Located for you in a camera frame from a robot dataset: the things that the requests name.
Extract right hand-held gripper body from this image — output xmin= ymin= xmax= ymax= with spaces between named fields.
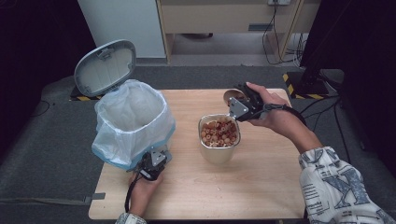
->
xmin=228 ymin=83 xmax=273 ymax=122

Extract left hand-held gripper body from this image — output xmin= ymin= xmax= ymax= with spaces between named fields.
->
xmin=136 ymin=149 xmax=173 ymax=182

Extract brown paper cup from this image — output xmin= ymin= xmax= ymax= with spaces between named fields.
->
xmin=222 ymin=88 xmax=248 ymax=106

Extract pile of round cereal snacks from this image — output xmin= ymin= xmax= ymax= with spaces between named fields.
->
xmin=200 ymin=117 xmax=239 ymax=148

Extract translucent plastic bin liner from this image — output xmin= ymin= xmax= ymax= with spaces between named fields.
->
xmin=91 ymin=78 xmax=177 ymax=172

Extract metal food container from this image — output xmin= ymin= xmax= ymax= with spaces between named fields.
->
xmin=197 ymin=113 xmax=242 ymax=165

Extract white grey pedal trash bin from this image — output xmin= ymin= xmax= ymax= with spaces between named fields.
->
xmin=74 ymin=38 xmax=177 ymax=171

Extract person's left hand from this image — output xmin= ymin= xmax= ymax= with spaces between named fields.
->
xmin=127 ymin=171 xmax=164 ymax=217

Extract person's right hand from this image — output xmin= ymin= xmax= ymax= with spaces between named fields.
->
xmin=245 ymin=81 xmax=308 ymax=138

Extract white printed left sleeve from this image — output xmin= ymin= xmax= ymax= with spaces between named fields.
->
xmin=114 ymin=212 xmax=148 ymax=224

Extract white printed sleeve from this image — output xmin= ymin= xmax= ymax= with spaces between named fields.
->
xmin=298 ymin=146 xmax=396 ymax=224
xmin=114 ymin=212 xmax=148 ymax=224

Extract light wooden desk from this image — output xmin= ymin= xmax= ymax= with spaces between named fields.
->
xmin=156 ymin=0 xmax=322 ymax=64

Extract white printed right sleeve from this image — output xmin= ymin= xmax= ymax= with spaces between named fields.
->
xmin=298 ymin=146 xmax=396 ymax=224

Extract dark curtain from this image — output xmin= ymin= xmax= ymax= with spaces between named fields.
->
xmin=0 ymin=0 xmax=106 ymax=162
xmin=299 ymin=0 xmax=396 ymax=171

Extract white cabinet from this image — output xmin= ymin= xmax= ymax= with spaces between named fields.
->
xmin=77 ymin=0 xmax=167 ymax=60

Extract left hand-held gripper cable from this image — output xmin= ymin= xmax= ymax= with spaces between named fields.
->
xmin=123 ymin=175 xmax=142 ymax=215

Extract hand-held gripper cable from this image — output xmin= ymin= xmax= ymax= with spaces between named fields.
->
xmin=262 ymin=103 xmax=308 ymax=128
xmin=123 ymin=175 xmax=142 ymax=215

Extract right hand-held gripper cable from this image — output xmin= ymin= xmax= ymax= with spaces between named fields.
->
xmin=262 ymin=103 xmax=308 ymax=128

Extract grey table strap bracket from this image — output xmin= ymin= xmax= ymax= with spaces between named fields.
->
xmin=83 ymin=192 xmax=106 ymax=205

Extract black hanging cables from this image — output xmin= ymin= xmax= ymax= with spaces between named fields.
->
xmin=262 ymin=2 xmax=309 ymax=67

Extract black floor cables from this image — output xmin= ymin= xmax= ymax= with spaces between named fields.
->
xmin=294 ymin=94 xmax=366 ymax=175

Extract thin black floor cable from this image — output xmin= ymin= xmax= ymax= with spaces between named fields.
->
xmin=30 ymin=99 xmax=51 ymax=119

